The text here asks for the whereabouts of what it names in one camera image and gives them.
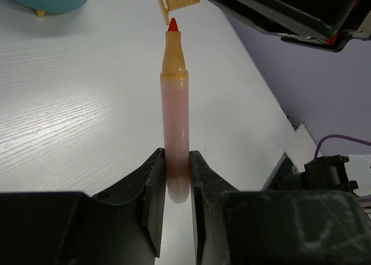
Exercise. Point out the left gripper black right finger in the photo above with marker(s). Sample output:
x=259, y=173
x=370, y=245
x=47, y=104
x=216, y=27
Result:
x=207, y=190

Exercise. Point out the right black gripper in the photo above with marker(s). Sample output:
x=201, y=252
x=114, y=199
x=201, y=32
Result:
x=319, y=24

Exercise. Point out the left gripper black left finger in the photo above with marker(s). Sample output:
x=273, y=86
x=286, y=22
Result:
x=127, y=217

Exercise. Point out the orange pencil shaped case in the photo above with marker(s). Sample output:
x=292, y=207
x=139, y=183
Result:
x=174, y=81

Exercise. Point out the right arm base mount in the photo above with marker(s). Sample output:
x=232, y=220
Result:
x=297, y=153

